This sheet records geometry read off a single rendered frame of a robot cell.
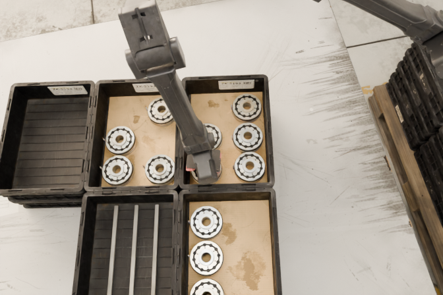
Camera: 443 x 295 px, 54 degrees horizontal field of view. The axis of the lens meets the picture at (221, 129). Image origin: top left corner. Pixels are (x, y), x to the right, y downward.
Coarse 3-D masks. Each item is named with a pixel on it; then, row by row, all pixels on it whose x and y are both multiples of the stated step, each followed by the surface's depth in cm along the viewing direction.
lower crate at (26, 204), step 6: (24, 204) 152; (30, 204) 152; (36, 204) 152; (42, 204) 152; (48, 204) 154; (54, 204) 156; (60, 204) 156; (66, 204) 153; (72, 204) 156; (78, 204) 156
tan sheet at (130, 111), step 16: (128, 96) 159; (144, 96) 159; (160, 96) 159; (112, 112) 157; (128, 112) 157; (144, 112) 156; (160, 112) 156; (112, 128) 155; (144, 128) 154; (160, 128) 154; (144, 144) 152; (160, 144) 151; (144, 160) 149; (144, 176) 147
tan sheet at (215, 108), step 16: (192, 96) 158; (208, 96) 158; (224, 96) 158; (256, 96) 157; (208, 112) 155; (224, 112) 155; (224, 128) 153; (224, 144) 150; (224, 160) 148; (224, 176) 146
